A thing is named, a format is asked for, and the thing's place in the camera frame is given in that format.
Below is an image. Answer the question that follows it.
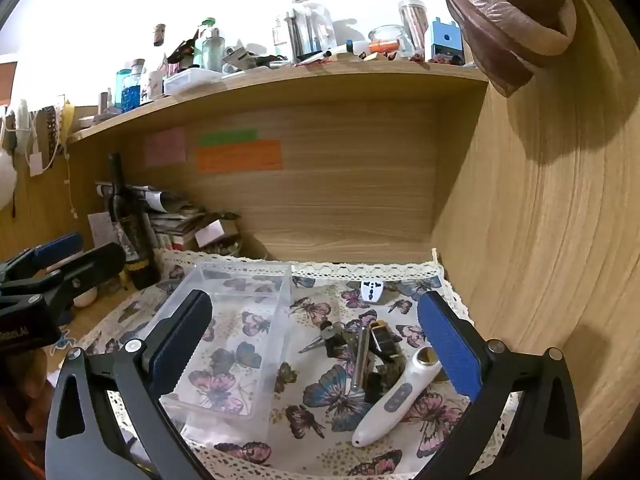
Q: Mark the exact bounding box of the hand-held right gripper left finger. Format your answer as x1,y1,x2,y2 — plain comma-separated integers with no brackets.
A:
44,289,214,480

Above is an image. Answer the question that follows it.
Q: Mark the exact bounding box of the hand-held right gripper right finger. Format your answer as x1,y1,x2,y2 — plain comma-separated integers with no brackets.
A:
410,290,583,480

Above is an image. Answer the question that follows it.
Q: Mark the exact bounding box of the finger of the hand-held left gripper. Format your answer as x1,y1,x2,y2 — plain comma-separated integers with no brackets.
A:
0,232,84,283
30,242,126,321

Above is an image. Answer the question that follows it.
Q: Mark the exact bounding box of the black rectangular bottle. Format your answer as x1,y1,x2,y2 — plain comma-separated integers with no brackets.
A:
370,324,406,366

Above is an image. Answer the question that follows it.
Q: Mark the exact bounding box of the clear plastic box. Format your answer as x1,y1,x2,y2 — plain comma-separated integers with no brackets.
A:
145,260,294,445

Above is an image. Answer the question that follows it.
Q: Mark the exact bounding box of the white handheld massager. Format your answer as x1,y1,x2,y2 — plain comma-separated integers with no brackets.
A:
351,346,446,448

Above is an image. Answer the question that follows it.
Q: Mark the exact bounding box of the silver metal tube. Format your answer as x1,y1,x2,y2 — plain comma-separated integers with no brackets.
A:
351,325,372,392

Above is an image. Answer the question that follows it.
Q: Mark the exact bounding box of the person's left hand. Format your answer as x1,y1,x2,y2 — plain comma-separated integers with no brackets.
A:
0,349,55,413

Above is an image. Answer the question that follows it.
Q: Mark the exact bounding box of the white paper note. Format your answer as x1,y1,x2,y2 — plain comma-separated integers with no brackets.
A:
87,211,119,252

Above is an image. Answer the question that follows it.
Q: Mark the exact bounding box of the dark wine bottle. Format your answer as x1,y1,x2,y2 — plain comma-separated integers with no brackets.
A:
106,152,162,291

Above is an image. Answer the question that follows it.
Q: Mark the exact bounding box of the stack of papers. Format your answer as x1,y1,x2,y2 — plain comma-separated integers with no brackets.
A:
95,182,242,257

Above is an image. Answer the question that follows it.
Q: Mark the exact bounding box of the white plug adapter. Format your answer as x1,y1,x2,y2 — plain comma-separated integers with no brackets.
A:
360,280,385,305

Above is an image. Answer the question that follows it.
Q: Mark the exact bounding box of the white card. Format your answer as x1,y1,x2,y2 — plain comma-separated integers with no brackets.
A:
194,221,225,248

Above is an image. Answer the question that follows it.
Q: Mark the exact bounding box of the patterned ribbon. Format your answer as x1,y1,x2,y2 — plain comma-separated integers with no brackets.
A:
41,105,62,158

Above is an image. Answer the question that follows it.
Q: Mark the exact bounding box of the pink sticky note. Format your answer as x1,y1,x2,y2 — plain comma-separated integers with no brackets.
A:
145,127,187,167

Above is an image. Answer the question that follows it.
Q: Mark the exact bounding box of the butterfly print cloth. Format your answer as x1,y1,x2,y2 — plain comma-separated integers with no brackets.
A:
65,247,521,480

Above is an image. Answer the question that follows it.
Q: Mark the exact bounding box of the blue bead jar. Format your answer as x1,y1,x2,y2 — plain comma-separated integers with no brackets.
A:
115,67,143,112

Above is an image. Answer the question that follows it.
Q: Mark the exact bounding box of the orange sticky note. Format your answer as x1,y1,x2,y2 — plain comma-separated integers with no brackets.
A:
195,140,284,175

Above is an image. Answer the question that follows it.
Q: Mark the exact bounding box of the green sticky note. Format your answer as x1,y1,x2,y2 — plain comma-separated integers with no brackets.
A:
198,129,259,147

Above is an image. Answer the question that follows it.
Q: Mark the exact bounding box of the white plastic container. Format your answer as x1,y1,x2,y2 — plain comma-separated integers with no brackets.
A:
163,67,224,97

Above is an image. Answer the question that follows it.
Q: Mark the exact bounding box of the clear glass bottle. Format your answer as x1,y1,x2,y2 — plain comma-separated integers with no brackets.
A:
200,25,226,72

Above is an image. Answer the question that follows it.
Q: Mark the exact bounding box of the wooden shelf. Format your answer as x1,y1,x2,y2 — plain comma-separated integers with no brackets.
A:
65,60,490,147

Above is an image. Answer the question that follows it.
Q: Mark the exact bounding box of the blue box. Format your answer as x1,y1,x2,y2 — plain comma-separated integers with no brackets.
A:
431,17,462,63

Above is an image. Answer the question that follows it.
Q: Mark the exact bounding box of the glass bowl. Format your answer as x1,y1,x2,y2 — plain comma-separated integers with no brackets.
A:
368,25,403,55

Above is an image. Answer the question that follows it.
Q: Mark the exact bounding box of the clear plastic package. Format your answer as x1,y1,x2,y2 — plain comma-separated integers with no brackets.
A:
272,0,337,63

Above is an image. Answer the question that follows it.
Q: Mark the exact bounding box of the jar of pink sticks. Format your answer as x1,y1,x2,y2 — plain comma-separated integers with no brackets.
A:
398,0,431,56

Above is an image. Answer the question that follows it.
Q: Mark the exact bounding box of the brown hanging cloth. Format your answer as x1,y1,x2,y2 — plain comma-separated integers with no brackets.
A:
432,0,577,99

